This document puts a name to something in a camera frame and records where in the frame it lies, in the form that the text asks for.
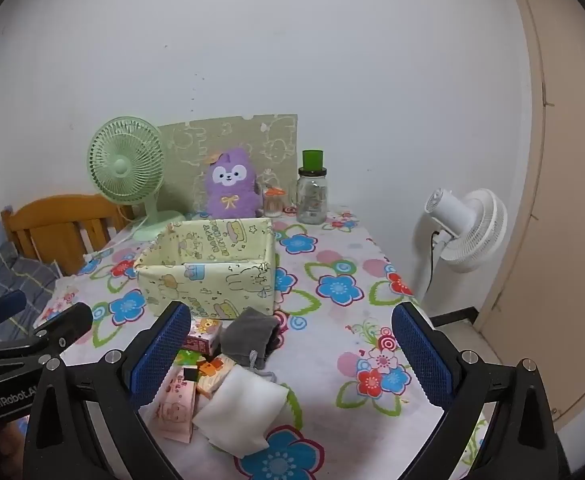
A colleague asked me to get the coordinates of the grey cloth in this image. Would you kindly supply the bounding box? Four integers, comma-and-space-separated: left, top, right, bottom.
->
220, 306, 287, 372

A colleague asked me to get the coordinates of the grey plaid pillow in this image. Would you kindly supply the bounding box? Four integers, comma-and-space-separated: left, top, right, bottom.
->
0, 240, 63, 346

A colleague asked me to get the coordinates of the wooden bed headboard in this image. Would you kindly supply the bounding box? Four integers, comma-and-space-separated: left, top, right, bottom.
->
1, 194, 138, 277

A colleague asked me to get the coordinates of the white standing fan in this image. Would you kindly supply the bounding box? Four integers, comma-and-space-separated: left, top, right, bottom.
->
411, 188, 508, 306

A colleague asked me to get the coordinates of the yellow printed storage box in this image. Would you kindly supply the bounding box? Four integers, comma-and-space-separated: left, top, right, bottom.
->
135, 216, 277, 320

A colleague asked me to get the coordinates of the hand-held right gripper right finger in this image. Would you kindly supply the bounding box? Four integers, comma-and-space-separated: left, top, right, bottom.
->
391, 302, 573, 480

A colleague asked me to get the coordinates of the green desk fan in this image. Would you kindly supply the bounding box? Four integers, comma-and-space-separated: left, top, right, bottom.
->
87, 116, 186, 242

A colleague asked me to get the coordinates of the pink cartoon packet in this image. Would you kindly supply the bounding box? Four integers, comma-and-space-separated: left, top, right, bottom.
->
151, 364, 196, 444

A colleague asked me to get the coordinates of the green printed board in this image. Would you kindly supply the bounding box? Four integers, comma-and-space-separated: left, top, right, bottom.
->
157, 114, 299, 213

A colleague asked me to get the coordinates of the glass jar green lid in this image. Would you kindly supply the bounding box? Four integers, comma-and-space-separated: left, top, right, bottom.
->
297, 150, 328, 225

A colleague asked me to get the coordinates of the small pink box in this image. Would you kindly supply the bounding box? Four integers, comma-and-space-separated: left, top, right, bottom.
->
181, 317, 223, 356

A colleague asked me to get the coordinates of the orange green tissue pack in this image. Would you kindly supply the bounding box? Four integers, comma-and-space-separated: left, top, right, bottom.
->
182, 353, 238, 397

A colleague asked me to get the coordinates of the white fan cable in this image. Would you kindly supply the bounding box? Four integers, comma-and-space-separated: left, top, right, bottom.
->
105, 215, 148, 251

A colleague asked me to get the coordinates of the cotton swab container orange lid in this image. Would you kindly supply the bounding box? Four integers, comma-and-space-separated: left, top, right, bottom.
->
263, 186, 286, 218

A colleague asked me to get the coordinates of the floral tablecloth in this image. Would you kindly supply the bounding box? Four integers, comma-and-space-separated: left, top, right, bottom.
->
37, 207, 488, 480

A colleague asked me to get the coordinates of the purple plush toy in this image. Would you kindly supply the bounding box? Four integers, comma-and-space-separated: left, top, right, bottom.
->
204, 146, 264, 220

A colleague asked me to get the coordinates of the white tissue paper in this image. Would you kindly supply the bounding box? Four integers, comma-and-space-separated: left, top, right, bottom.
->
192, 365, 288, 458

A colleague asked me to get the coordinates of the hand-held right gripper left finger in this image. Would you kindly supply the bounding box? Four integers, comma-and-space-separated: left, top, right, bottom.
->
22, 300, 193, 480

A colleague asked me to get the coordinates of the beige door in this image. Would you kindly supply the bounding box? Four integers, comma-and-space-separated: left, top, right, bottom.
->
477, 0, 585, 433

